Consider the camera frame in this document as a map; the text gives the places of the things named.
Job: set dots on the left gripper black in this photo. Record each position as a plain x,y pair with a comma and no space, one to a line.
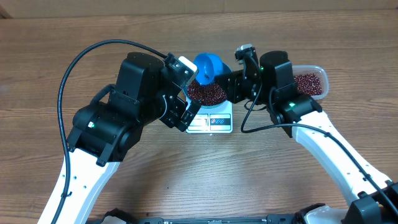
171,119

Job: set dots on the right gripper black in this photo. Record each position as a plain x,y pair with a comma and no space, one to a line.
234,86

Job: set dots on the teal blue bowl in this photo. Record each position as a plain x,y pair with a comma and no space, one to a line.
226,69

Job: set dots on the blue plastic measuring scoop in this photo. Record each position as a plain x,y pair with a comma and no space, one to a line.
209,66

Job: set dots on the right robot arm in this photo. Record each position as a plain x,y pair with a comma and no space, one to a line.
371,195

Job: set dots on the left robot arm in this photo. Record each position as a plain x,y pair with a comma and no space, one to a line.
147,89

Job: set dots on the red beans in bowl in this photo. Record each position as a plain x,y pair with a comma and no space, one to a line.
207,95

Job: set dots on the white digital kitchen scale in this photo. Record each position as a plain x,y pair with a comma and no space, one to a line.
217,119

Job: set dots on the clear plastic container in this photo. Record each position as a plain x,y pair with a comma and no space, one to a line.
318,71

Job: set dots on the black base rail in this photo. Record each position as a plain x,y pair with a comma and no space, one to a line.
214,220

